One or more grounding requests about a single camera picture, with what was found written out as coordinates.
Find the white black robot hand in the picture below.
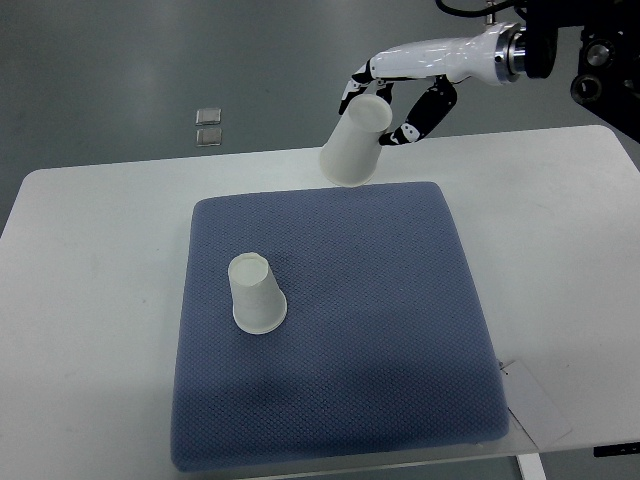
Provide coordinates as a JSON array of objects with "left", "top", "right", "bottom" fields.
[{"left": 339, "top": 23, "right": 526, "bottom": 146}]

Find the white paper cup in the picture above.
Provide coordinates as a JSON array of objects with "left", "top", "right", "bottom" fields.
[
  {"left": 228, "top": 252, "right": 288, "bottom": 335},
  {"left": 319, "top": 94, "right": 392, "bottom": 187}
]

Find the upper metal floor plate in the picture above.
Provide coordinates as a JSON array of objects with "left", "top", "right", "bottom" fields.
[{"left": 195, "top": 107, "right": 221, "bottom": 126}]

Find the blue textured cushion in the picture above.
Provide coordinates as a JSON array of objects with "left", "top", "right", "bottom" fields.
[{"left": 171, "top": 182, "right": 509, "bottom": 472}]

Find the white paper cup on cushion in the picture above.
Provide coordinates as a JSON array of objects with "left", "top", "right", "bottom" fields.
[{"left": 228, "top": 252, "right": 288, "bottom": 335}]

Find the white table leg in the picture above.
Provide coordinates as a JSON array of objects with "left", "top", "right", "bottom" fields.
[{"left": 516, "top": 453, "right": 547, "bottom": 480}]

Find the black table control panel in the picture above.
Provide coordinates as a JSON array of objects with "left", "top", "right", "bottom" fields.
[{"left": 593, "top": 442, "right": 640, "bottom": 458}]

